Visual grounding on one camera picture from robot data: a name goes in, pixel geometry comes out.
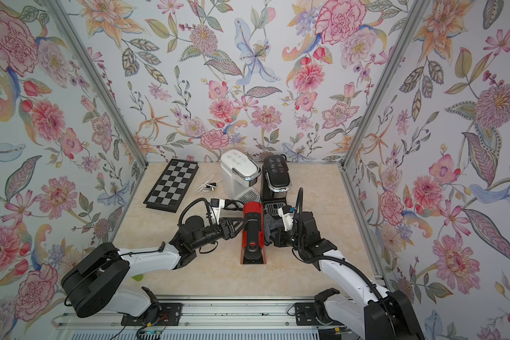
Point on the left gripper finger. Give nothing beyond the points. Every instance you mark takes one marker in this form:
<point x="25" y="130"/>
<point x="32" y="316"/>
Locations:
<point x="235" y="224"/>
<point x="231" y="234"/>

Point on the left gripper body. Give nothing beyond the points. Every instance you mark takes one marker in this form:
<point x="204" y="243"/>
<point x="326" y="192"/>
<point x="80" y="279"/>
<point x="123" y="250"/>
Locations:
<point x="213" y="233"/>

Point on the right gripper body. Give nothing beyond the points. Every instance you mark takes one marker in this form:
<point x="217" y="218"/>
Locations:
<point x="287" y="239"/>

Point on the grey cleaning cloth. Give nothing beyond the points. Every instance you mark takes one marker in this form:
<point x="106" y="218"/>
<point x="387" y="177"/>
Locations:
<point x="272" y="228"/>

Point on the red coffee machine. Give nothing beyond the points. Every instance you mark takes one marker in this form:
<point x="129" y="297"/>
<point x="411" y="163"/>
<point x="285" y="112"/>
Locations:
<point x="253" y="241"/>

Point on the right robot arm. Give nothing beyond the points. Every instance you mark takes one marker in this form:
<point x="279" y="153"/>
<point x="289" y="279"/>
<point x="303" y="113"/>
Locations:
<point x="368" y="309"/>

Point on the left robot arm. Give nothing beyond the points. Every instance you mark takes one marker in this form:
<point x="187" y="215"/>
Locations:
<point x="97" y="283"/>

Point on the white coffee machine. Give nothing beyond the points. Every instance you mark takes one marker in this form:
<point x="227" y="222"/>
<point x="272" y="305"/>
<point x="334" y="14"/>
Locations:
<point x="239" y="176"/>

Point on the black coffee machine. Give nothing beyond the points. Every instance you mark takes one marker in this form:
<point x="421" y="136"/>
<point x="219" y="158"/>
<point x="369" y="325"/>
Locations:
<point x="276" y="184"/>

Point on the black white chessboard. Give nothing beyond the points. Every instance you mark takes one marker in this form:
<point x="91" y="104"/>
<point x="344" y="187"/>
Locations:
<point x="171" y="187"/>

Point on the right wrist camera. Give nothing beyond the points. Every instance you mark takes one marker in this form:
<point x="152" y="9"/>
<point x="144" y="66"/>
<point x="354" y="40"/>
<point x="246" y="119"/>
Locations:
<point x="287" y="214"/>

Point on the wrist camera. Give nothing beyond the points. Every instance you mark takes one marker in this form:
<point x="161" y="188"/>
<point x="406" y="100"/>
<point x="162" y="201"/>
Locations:
<point x="287" y="214"/>
<point x="216" y="206"/>

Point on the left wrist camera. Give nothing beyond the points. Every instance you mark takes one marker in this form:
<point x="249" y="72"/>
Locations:
<point x="216" y="206"/>

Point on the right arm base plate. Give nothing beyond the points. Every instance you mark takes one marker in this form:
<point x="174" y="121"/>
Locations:
<point x="311" y="314"/>

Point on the aluminium rail frame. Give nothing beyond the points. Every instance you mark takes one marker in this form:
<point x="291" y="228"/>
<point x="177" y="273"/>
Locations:
<point x="259" y="317"/>

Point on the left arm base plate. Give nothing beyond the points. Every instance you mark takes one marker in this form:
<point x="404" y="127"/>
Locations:
<point x="167" y="314"/>

